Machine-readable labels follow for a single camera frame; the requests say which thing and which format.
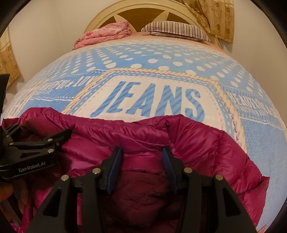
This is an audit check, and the blue pink jeans-print bedspread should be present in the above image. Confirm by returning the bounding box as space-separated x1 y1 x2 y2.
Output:
3 34 286 229

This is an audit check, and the magenta puffer down jacket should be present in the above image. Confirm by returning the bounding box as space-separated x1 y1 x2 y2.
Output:
1 108 269 232

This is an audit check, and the striped pillow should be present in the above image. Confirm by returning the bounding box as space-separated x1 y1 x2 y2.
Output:
141 21 211 43

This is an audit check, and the beige patterned curtain left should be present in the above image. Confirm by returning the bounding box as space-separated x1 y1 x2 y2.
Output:
0 27 21 88

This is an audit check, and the cream wooden headboard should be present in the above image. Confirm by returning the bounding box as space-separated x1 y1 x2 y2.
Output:
85 0 220 47

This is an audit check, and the folded pink floral blanket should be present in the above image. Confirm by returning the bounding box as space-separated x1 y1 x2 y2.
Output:
73 21 132 49

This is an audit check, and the beige patterned curtain right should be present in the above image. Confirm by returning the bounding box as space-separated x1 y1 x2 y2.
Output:
180 0 235 44

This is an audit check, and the beige patterned curtain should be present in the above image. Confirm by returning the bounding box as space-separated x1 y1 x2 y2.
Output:
0 27 21 88
180 0 235 44

